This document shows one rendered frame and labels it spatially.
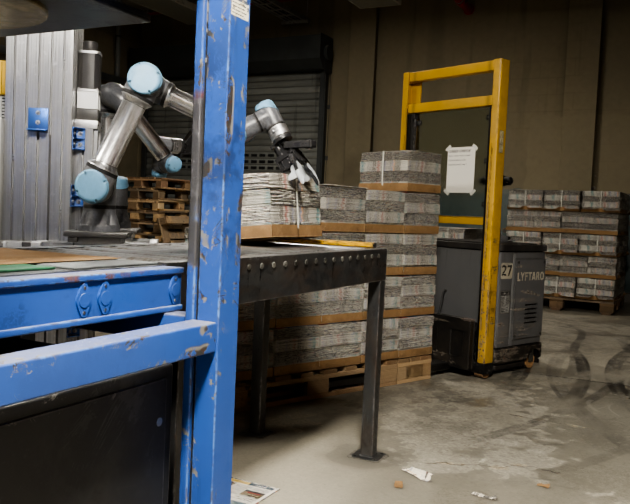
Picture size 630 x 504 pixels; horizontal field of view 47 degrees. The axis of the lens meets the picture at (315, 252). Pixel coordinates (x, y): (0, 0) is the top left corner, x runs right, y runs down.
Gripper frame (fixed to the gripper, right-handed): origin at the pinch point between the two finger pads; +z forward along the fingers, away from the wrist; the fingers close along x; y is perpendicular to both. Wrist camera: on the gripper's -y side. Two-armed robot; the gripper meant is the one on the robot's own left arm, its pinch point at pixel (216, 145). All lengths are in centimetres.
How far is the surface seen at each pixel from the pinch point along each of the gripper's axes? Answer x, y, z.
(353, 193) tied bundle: 38, 15, 61
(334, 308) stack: 47, 73, 51
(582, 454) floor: 173, 101, 89
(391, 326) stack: 44, 86, 94
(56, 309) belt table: 207, 22, -134
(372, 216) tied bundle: 38, 27, 75
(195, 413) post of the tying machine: 207, 45, -105
